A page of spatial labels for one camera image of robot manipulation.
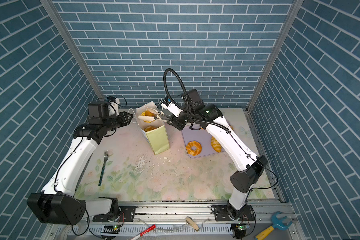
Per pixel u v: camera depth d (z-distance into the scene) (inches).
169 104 23.4
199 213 29.7
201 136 41.7
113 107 23.5
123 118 25.9
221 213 29.0
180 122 24.4
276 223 27.4
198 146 38.6
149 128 36.3
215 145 37.8
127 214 29.0
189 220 27.8
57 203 14.7
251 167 16.7
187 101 20.6
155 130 30.2
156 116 27.5
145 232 26.8
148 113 30.4
